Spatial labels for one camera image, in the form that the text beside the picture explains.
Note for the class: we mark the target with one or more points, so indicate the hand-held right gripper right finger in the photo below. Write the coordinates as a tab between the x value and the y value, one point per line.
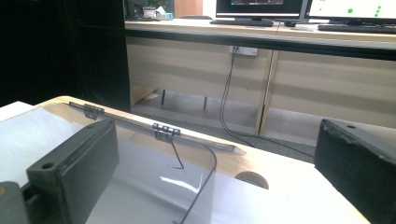
358	168

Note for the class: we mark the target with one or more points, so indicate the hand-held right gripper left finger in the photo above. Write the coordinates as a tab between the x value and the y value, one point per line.
81	168

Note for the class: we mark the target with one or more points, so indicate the clear plastic box with lid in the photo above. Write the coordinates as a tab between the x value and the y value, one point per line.
162	133

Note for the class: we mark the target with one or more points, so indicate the white table sheet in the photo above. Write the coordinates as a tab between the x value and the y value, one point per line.
280	202

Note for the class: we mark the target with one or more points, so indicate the black curtain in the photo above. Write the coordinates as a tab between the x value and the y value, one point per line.
46	46

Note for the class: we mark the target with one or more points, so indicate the black keyboard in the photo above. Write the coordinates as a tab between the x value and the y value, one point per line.
358	29
243	22

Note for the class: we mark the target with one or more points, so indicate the light wooden desk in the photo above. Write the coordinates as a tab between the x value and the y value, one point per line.
186	71

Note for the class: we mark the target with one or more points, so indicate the white screen monitor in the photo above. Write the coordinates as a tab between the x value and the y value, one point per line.
351	9

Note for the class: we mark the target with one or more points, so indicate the black computer mouse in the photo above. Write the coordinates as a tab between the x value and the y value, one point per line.
289	24

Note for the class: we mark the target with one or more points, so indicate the teal tissue box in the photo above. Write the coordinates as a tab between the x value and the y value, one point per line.
165	15

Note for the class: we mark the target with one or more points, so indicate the dark screen monitor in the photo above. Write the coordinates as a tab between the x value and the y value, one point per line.
258	7

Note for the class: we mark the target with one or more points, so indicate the white wall socket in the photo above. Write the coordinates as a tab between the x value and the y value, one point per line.
247	50

